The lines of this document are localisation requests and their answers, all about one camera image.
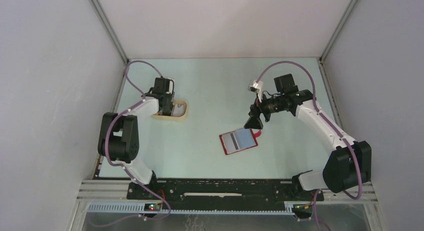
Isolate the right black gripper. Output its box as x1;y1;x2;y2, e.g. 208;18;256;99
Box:
244;91;284;130

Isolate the red leather card holder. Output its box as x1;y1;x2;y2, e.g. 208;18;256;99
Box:
219;128;262;156

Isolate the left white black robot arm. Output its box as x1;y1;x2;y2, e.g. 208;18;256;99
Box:
97;76;175;199

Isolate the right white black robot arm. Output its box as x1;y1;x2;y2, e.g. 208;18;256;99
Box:
244;74;372;200

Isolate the white grey credit card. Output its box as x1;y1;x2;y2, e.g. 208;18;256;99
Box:
171;103;187;117

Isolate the beige oval tray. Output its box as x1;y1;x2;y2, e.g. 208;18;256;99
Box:
151;99;188;121

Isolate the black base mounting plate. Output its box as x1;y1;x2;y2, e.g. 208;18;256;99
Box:
126;178;314;212

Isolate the right controller board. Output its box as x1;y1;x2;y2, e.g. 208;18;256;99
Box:
292;205;313;213

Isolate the controller board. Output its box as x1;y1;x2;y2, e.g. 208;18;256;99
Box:
292;205;313;213
144;203;162;212

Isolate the left controller board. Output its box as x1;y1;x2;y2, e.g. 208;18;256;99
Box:
144;203;162;212

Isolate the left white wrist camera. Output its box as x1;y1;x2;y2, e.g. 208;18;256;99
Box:
164;77;175;94

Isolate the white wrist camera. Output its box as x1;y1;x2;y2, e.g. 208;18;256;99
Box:
248;79;263;103
164;77;175;94

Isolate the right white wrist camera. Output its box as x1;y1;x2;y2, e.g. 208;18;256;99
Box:
248;79;263;103

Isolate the white cable duct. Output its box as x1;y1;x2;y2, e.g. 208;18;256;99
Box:
86;202;295;215

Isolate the aluminium frame rail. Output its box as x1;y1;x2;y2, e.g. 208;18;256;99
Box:
76;179;379;204

